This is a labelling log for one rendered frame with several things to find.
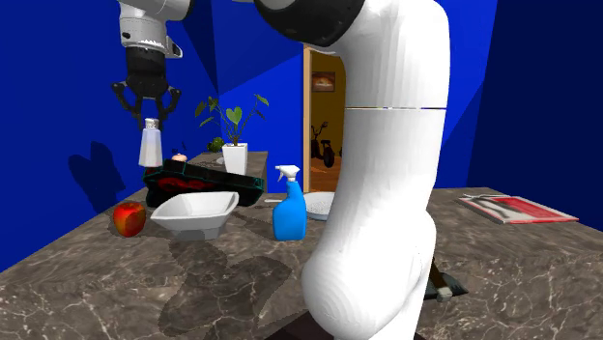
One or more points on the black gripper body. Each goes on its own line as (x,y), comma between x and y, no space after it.
(146,70)

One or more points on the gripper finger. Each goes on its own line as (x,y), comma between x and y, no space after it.
(168,101)
(125,100)

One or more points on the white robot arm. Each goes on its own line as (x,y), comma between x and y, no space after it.
(391,155)

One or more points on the white salt shaker silver cap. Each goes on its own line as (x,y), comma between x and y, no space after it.
(150,146)

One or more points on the small pink round thing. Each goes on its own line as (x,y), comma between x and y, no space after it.
(179,157)

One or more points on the small green leafy thing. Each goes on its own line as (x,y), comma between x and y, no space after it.
(216,144)

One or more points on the green plant in white pot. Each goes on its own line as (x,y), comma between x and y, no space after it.
(234,158)

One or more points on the black tray with red pattern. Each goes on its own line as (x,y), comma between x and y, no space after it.
(207,181)

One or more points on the white square bowl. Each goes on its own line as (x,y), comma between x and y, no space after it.
(198,212)

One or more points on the red apple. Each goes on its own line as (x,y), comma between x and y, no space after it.
(128,219)

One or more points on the wooden doorway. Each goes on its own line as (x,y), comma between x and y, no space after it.
(306,117)

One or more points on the dark tricycle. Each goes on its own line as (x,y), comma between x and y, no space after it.
(325,148)

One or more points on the blue spray bottle white nozzle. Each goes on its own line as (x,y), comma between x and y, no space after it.
(289,216)

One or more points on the dark tool with pale tip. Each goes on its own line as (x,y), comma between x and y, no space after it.
(445,285)

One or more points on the red and white book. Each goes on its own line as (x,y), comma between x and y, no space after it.
(518,209)

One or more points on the brown wall picture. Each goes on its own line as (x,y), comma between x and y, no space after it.
(323,81)

